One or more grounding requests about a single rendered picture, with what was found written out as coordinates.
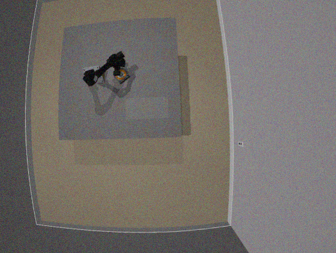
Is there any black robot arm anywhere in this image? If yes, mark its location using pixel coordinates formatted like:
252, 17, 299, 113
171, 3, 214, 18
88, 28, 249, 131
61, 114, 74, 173
83, 51, 126, 87

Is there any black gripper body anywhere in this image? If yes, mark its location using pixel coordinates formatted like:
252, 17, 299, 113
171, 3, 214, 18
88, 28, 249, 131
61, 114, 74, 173
113, 64, 121, 76

